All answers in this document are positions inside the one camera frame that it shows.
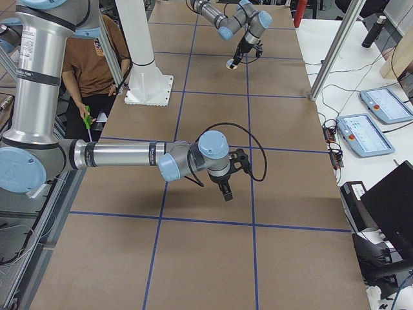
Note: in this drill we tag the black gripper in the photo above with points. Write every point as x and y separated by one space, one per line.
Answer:
242 48
221 180

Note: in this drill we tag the blue white call bell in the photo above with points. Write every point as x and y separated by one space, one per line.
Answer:
231 64

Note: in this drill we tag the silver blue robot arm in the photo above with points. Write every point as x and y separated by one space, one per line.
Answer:
32 155
246 17

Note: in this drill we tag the red bottle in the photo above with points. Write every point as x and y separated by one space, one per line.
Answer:
300 10

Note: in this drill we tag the white pillar with base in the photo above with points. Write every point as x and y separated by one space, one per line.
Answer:
147 85

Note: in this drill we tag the orange black electronics board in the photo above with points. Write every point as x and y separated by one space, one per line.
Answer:
334 148

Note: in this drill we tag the black box with label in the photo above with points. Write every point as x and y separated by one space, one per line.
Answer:
357 214

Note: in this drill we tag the black water bottle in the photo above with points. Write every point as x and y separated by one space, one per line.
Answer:
374 32

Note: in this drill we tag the near teach pendant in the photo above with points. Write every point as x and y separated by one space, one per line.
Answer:
363 136

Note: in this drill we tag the teach pendant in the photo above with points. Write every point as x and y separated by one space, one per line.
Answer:
363 136
386 105

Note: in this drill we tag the far teach pendant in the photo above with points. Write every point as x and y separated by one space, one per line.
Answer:
386 105

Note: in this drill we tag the person in brown shirt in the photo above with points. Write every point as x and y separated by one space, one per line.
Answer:
89 81

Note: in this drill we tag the wooden board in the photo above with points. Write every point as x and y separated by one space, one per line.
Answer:
400 58

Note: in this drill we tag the black monitor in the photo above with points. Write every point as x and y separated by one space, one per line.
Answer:
389 203

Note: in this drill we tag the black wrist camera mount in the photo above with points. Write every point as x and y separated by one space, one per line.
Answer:
239 161

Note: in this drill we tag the aluminium frame post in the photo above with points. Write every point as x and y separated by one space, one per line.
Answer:
342 33

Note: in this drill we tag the green handled grabber tool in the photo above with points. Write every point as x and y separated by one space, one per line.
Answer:
88 121

